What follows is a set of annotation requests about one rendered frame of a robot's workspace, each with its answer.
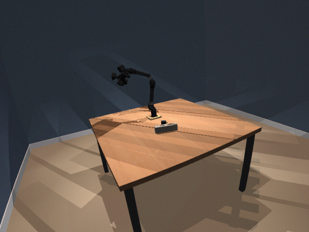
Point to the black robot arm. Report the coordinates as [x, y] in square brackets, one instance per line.
[152, 85]

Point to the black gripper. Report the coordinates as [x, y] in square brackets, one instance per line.
[117, 77]

